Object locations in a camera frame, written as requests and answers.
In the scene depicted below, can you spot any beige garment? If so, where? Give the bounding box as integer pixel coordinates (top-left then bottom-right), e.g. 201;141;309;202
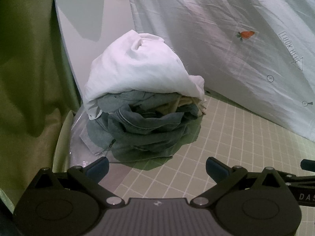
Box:
157;96;208;116

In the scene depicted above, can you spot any pile of denim clothes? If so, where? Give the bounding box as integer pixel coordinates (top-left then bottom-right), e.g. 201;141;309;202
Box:
97;91;202;158

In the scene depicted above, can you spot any green grid bed sheet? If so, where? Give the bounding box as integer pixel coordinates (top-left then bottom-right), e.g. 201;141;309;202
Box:
116;92;315;236

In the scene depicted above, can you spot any carrot printed duvet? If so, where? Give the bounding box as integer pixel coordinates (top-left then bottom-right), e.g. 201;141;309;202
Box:
123;0;315;143

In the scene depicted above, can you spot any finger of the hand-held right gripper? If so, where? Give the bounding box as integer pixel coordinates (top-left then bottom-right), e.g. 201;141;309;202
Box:
300;159;315;171

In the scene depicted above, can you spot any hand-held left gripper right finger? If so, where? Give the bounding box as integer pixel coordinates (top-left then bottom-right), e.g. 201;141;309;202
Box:
192;157;287;206

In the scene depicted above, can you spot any green curtain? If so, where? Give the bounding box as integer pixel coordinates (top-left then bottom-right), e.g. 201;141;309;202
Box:
0;0;82;214

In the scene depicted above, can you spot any clear plastic bag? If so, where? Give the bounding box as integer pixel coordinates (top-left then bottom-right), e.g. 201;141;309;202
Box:
66;110;128;177

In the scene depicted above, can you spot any plain green cloth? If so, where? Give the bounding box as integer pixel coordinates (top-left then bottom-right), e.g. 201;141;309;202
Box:
112;128;200;171

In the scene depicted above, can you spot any pale cream panel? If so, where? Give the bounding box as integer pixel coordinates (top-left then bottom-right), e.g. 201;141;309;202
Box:
52;109;74;173

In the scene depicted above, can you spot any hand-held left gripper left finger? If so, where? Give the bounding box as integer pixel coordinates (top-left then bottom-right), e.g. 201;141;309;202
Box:
33;157;123;207

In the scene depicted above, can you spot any white board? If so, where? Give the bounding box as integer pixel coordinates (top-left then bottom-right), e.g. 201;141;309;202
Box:
53;0;139;99

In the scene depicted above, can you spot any white garment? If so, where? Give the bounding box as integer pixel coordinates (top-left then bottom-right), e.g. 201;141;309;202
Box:
84;29;206;120

